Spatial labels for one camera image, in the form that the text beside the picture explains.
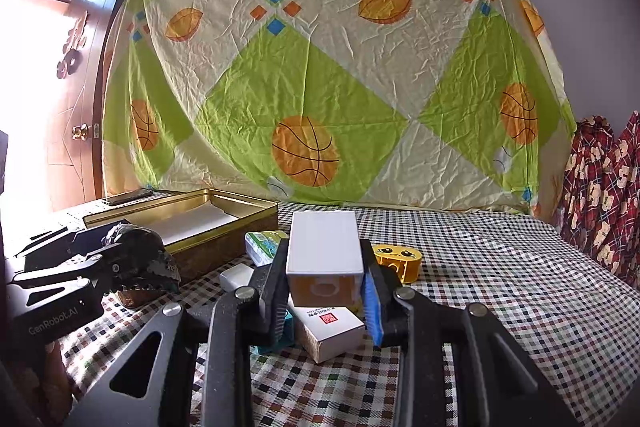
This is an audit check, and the red bear pattern cloth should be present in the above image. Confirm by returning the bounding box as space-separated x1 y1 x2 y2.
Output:
558 112 640 289

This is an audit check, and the blue bear cartoon box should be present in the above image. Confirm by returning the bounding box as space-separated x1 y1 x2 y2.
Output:
254 308 296 356

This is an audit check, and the gold metal tin box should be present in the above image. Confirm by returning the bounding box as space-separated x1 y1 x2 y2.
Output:
82 188 278 283

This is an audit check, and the white orange star box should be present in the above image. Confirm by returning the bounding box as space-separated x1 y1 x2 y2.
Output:
285 210 363 308

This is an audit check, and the camouflage fabric pouch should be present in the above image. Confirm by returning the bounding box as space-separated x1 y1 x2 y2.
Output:
103 222 181 310

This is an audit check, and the checkered tablecloth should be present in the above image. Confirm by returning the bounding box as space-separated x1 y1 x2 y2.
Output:
61 208 639 426

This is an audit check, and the dark metal harmonica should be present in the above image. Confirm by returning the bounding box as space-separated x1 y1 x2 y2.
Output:
102 187 153 206

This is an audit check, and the brass door handle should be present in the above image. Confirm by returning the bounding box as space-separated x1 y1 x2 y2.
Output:
72 124 92 141

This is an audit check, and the yellow crying face toy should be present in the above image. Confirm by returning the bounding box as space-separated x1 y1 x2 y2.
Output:
372 244 423 284

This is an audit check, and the brown wooden door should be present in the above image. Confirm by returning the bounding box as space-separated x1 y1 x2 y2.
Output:
47 0 125 210

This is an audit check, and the small white rectangular block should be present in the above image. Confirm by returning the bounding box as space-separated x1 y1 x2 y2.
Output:
218 263 254 293

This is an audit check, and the green dental floss box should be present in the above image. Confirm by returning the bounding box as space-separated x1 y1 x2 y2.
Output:
244 230 288 267

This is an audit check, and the basketball pattern bed sheet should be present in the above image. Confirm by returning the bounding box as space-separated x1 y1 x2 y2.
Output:
102 0 576 220

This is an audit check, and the white box red label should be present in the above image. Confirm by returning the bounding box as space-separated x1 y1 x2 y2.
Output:
288 299 364 364

